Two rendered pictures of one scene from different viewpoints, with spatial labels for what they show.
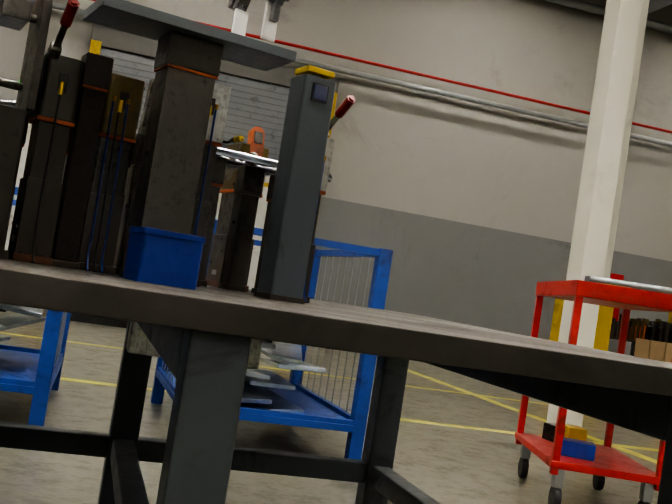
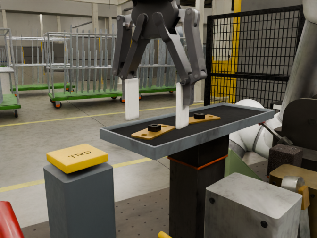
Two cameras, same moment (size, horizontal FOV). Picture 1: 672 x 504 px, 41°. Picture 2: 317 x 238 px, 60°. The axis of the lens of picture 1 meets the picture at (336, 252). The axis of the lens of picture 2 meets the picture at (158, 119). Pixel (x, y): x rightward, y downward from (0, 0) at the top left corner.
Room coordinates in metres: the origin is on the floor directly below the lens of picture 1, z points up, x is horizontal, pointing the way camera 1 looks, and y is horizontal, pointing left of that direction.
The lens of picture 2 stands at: (2.12, 0.11, 1.29)
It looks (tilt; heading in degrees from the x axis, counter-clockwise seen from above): 13 degrees down; 165
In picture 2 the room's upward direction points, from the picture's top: straight up
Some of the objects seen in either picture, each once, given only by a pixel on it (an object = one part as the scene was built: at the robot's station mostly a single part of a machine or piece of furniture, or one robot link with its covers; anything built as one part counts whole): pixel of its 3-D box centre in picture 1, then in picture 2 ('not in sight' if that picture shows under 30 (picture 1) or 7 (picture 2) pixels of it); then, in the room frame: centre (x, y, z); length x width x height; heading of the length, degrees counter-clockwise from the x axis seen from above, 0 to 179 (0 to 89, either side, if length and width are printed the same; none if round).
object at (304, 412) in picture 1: (259, 333); not in sight; (4.37, 0.31, 0.48); 1.20 x 0.80 x 0.95; 16
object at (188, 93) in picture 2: not in sight; (194, 88); (1.74, 0.27, 1.24); 0.03 x 0.01 x 0.05; 43
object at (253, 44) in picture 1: (192, 36); (199, 122); (1.64, 0.32, 1.16); 0.37 x 0.14 x 0.02; 119
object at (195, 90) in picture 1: (171, 160); (195, 226); (1.64, 0.32, 0.92); 0.10 x 0.08 x 0.45; 119
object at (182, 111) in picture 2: (239, 28); (182, 105); (1.73, 0.25, 1.21); 0.03 x 0.01 x 0.07; 133
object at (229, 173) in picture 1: (234, 218); not in sight; (2.28, 0.27, 0.88); 0.14 x 0.09 x 0.36; 29
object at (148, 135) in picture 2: not in sight; (154, 128); (1.69, 0.22, 1.17); 0.08 x 0.04 x 0.01; 132
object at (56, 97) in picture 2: not in sight; (86, 69); (-5.38, 0.14, 0.89); 1.90 x 1.00 x 1.77; 102
